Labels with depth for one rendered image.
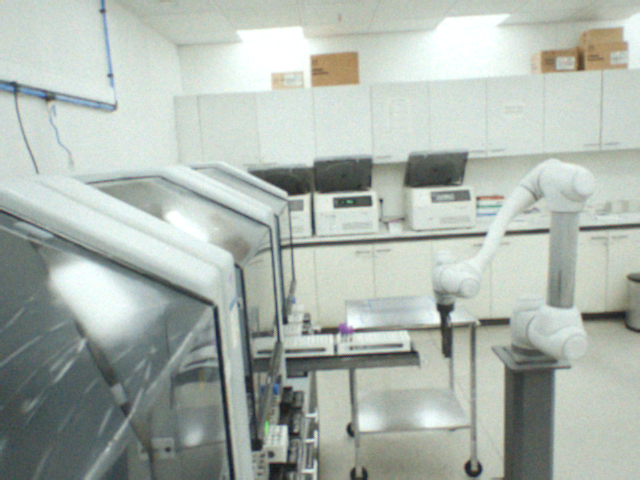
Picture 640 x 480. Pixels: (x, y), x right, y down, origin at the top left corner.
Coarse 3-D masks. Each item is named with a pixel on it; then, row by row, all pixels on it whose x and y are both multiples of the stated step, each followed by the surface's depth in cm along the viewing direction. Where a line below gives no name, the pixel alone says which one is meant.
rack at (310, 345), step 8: (312, 336) 214; (320, 336) 213; (328, 336) 213; (288, 344) 207; (296, 344) 207; (304, 344) 206; (312, 344) 205; (320, 344) 205; (328, 344) 205; (288, 352) 208; (296, 352) 212; (304, 352) 212; (312, 352) 211; (320, 352) 205; (328, 352) 205
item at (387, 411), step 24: (360, 312) 255; (384, 312) 253; (408, 312) 251; (432, 312) 248; (456, 312) 246; (360, 408) 266; (384, 408) 265; (408, 408) 263; (432, 408) 262; (456, 408) 260; (360, 432) 245; (384, 432) 245; (360, 456) 245
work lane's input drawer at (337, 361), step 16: (336, 352) 207; (384, 352) 204; (400, 352) 204; (416, 352) 204; (288, 368) 204; (304, 368) 204; (320, 368) 204; (336, 368) 204; (352, 368) 204; (368, 368) 204
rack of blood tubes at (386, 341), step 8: (344, 336) 212; (360, 336) 211; (368, 336) 210; (376, 336) 210; (384, 336) 209; (392, 336) 208; (400, 336) 208; (344, 344) 204; (352, 344) 204; (360, 344) 204; (368, 344) 204; (376, 344) 215; (384, 344) 214; (392, 344) 214; (400, 344) 214; (408, 344) 204; (344, 352) 205; (352, 352) 205; (360, 352) 205
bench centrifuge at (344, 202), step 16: (320, 160) 441; (336, 160) 441; (352, 160) 443; (368, 160) 445; (320, 176) 463; (336, 176) 464; (352, 176) 465; (368, 176) 466; (320, 192) 456; (336, 192) 484; (352, 192) 440; (368, 192) 440; (320, 208) 433; (336, 208) 432; (352, 208) 432; (368, 208) 432; (320, 224) 434; (336, 224) 434; (352, 224) 434; (368, 224) 434
